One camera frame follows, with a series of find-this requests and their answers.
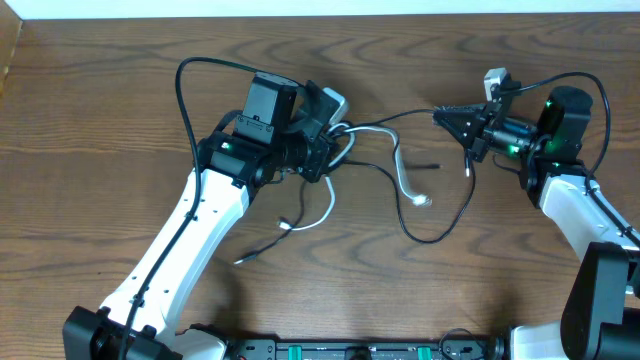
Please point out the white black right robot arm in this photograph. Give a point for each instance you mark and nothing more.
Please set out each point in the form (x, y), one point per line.
(596, 322)

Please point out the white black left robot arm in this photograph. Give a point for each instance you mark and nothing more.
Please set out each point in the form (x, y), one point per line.
(281, 127)

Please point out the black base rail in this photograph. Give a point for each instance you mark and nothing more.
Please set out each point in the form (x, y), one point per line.
(451, 347)

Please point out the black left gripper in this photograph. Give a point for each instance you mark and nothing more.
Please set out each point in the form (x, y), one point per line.
(321, 149)

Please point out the wooden side panel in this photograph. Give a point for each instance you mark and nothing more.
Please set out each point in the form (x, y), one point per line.
(10, 30)

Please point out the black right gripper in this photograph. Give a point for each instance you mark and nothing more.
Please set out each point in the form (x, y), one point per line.
(466, 134)

